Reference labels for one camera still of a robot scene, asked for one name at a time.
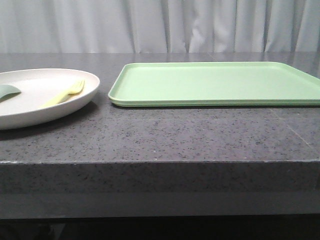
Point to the white round plate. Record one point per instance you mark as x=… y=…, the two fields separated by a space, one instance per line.
x=38 y=86

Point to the light green serving tray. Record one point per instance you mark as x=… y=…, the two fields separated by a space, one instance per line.
x=214 y=84

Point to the sage green plastic spoon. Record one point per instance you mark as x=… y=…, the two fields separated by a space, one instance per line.
x=8 y=91

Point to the yellow plastic fork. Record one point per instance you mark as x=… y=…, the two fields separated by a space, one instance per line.
x=75 y=89

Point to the grey white curtain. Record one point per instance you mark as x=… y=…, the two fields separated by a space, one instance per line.
x=159 y=26

